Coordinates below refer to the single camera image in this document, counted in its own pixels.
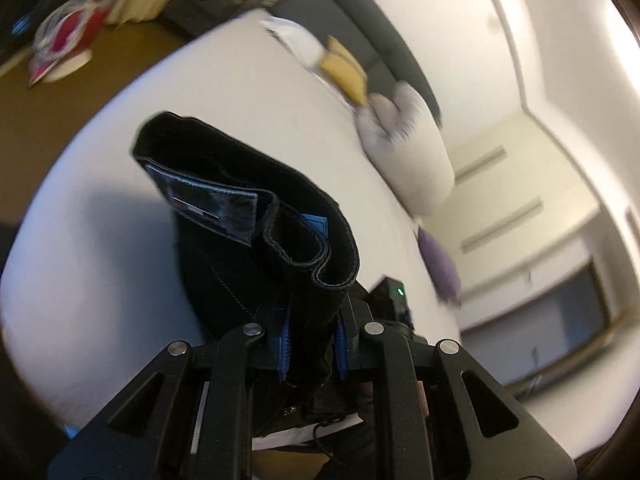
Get dark wall screen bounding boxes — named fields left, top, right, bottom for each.
left=460, top=257, right=618, bottom=396

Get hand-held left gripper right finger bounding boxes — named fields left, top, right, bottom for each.
left=334, top=297, right=576, bottom=480

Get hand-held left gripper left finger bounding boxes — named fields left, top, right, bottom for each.
left=47, top=305, right=296, bottom=480

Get black cable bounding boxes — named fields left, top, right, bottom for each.
left=307, top=410, right=353, bottom=461

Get yellow pillow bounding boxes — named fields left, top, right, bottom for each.
left=317, top=36, right=372, bottom=107

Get purple pillow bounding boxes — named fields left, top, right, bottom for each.
left=416, top=226, right=462, bottom=307

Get white pillow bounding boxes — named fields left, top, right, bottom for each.
left=260, top=16, right=327, bottom=70

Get folded white duvet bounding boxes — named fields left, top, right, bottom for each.
left=356, top=82, right=456, bottom=218

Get bed with white sheet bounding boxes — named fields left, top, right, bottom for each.
left=0, top=0, right=463, bottom=441

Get grey nightstand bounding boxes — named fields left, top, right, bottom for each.
left=162, top=0, right=246, bottom=28

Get white wardrobe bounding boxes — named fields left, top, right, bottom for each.
left=425, top=110, right=603, bottom=321

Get red and white bag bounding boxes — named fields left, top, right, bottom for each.
left=27, top=0, right=110, bottom=86

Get black denim pants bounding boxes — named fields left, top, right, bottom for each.
left=131, top=111, right=362, bottom=436

